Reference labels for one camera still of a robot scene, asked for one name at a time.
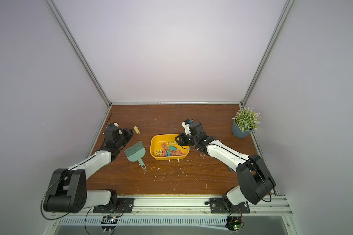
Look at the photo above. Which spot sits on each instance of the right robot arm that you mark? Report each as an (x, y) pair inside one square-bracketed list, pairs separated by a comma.
[(254, 178)]

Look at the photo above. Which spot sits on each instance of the potted green plant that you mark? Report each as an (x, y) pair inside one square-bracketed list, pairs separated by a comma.
[(245, 121)]

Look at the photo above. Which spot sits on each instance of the left controller board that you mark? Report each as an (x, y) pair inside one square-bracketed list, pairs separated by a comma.
[(109, 223)]

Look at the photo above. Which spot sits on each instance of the yellow plastic storage box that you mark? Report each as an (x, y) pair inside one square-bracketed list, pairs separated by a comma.
[(164, 147)]

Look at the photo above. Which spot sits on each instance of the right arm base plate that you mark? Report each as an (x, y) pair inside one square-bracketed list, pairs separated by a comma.
[(221, 205)]

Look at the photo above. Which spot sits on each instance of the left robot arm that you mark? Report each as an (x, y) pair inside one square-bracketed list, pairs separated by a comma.
[(67, 191)]

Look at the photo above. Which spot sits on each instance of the yellow binder clip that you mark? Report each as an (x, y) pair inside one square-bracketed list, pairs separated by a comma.
[(136, 130)]

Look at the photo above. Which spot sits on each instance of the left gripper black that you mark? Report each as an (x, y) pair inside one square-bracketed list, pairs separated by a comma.
[(126, 131)]

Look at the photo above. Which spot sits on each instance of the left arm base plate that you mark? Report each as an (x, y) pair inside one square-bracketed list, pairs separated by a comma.
[(120, 206)]

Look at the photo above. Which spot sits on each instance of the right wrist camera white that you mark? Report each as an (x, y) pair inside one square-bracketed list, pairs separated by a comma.
[(185, 125)]

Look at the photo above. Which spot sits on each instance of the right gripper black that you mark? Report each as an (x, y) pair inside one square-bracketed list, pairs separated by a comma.
[(185, 139)]

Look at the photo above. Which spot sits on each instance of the controller board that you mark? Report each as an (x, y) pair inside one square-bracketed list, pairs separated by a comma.
[(109, 223), (234, 223)]

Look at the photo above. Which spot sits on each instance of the aluminium front rail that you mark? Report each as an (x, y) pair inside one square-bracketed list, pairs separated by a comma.
[(194, 205)]

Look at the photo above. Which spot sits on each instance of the right controller board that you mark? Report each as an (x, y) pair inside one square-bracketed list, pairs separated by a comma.
[(234, 223)]

